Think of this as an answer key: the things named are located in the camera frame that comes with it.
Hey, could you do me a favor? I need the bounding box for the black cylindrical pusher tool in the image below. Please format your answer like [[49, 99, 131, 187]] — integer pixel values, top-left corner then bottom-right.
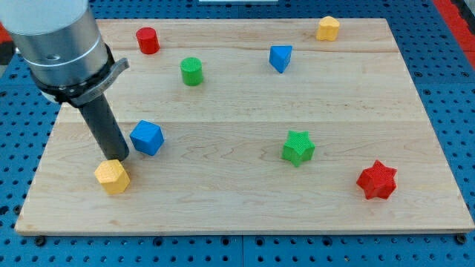
[[79, 95, 129, 161]]

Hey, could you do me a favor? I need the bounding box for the blue cube block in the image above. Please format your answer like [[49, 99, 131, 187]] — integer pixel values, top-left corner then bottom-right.
[[129, 120, 165, 156]]

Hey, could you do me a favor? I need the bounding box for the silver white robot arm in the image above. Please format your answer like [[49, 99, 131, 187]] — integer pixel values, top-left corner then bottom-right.
[[1, 0, 129, 161]]

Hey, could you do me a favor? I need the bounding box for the green star block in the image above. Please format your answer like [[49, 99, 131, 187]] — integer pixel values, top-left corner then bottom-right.
[[281, 131, 315, 167]]

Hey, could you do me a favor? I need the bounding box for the red star block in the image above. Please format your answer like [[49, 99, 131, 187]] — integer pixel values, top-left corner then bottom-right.
[[356, 160, 397, 200]]

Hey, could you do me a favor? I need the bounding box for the yellow hexagon block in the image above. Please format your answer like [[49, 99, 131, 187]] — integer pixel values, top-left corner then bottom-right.
[[94, 159, 130, 195]]

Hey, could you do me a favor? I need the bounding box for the red cylinder block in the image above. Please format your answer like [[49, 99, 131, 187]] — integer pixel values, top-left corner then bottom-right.
[[136, 27, 160, 54]]

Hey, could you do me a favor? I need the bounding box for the green cylinder block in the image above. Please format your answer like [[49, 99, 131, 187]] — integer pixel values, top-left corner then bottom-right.
[[180, 57, 203, 86]]

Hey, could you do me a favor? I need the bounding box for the light wooden board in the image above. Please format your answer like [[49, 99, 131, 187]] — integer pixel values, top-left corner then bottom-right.
[[16, 19, 474, 236]]

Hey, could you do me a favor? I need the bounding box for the blue triangle block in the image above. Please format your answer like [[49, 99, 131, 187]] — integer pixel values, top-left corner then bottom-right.
[[269, 45, 292, 73]]

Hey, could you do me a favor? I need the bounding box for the yellow heart block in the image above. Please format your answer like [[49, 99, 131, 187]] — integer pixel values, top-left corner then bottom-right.
[[315, 16, 341, 42]]

